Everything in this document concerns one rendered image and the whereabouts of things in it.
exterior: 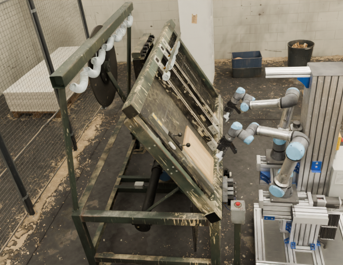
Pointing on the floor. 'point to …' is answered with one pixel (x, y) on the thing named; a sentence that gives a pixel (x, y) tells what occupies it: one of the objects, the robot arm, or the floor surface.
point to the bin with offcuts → (299, 52)
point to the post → (237, 243)
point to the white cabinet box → (198, 32)
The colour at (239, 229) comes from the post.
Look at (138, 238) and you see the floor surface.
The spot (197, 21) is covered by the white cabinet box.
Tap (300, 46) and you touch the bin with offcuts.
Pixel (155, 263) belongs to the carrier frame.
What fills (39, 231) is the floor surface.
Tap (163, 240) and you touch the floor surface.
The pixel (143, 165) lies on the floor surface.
